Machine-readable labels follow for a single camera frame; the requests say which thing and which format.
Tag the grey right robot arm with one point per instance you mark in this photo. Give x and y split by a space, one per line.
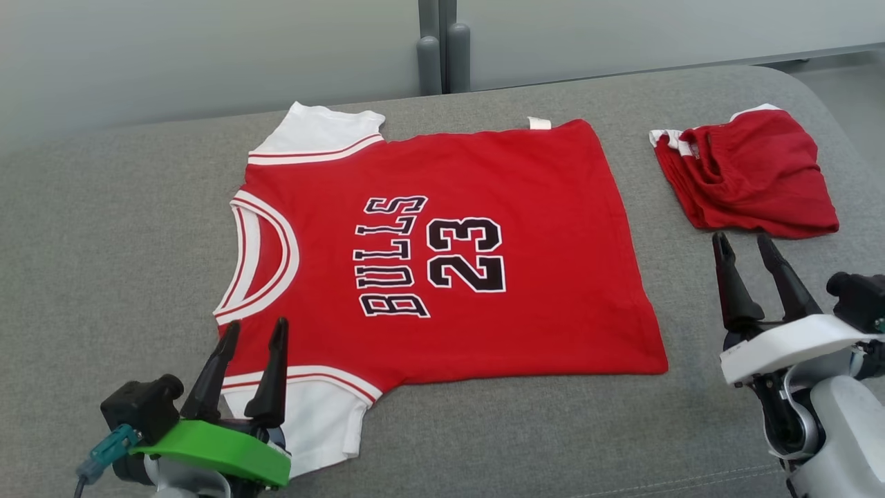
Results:
850 436

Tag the grey fabric sofa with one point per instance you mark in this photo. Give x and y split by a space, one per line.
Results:
104 242

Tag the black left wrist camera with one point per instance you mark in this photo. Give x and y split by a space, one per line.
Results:
138 408

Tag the red Bulls shorts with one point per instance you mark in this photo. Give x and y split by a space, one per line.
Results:
760 180

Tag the tall grey rounded post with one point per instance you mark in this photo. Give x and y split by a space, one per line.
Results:
459 59

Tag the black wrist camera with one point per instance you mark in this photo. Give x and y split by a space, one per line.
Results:
138 408
861 301

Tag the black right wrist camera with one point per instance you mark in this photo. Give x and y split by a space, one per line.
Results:
861 301

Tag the red Bulls jersey shirt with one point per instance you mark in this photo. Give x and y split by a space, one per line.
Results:
553 277

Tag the grey partition base rail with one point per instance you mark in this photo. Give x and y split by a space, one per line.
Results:
691 67

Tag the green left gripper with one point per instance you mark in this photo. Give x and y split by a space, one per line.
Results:
221 449

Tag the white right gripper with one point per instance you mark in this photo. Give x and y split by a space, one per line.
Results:
781 346

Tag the short grey rounded post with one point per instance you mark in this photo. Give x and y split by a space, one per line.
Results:
429 66

